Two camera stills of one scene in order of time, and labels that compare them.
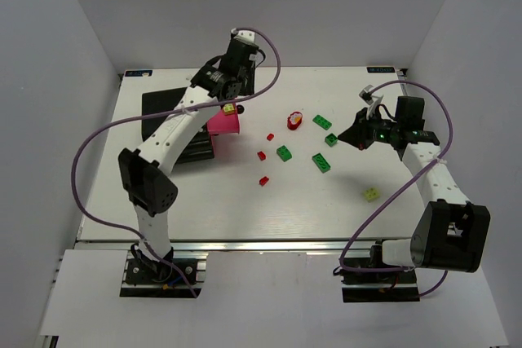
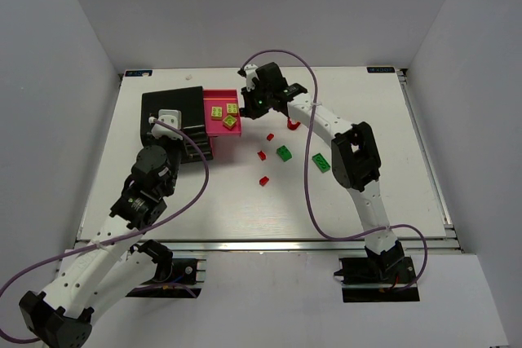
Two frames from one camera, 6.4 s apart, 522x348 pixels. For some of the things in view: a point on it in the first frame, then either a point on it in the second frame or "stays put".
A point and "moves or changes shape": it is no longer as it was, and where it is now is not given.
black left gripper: x=248 y=85 -> x=179 y=141
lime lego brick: x=371 y=194 moves or changes shape
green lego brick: x=320 y=162 stays put
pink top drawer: x=221 y=123 stays put
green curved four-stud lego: x=284 y=152 stays put
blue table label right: x=382 y=69 stays put
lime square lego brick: x=228 y=109 -> x=229 y=121
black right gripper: x=364 y=132 -> x=248 y=104
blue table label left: x=138 y=72 stays put
